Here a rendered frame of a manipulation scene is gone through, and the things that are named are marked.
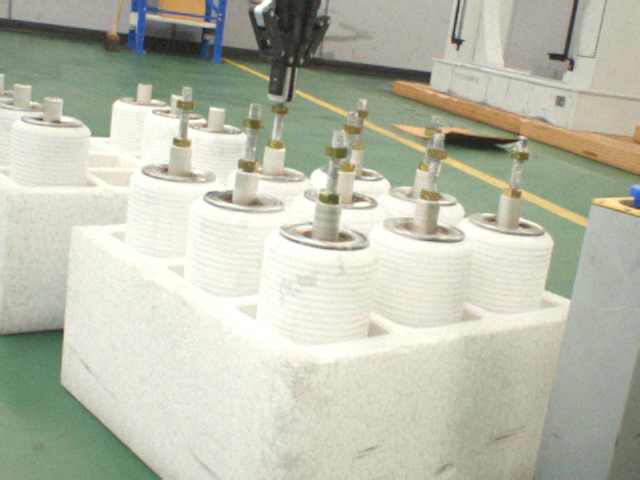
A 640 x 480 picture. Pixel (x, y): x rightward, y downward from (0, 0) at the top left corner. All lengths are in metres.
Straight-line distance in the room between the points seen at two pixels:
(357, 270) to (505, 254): 0.20
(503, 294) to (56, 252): 0.56
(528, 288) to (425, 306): 0.13
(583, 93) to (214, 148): 3.15
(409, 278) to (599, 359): 0.17
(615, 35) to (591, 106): 0.33
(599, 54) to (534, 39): 3.99
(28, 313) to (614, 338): 0.71
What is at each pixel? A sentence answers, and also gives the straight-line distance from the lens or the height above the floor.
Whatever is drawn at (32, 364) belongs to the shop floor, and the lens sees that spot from 1.08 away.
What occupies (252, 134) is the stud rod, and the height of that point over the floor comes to 0.32.
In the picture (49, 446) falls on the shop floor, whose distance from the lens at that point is 0.91.
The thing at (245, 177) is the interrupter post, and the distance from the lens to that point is 0.82.
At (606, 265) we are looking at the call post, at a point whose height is 0.27.
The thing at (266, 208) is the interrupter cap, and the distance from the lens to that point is 0.81.
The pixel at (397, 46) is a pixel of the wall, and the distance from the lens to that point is 7.70.
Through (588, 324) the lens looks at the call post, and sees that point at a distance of 0.77.
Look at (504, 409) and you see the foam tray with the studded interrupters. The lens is 0.87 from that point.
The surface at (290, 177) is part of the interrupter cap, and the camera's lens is 0.98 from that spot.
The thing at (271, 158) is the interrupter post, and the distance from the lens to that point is 0.98.
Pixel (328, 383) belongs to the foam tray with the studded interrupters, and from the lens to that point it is 0.69.
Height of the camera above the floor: 0.43
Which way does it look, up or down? 14 degrees down
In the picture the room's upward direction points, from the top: 8 degrees clockwise
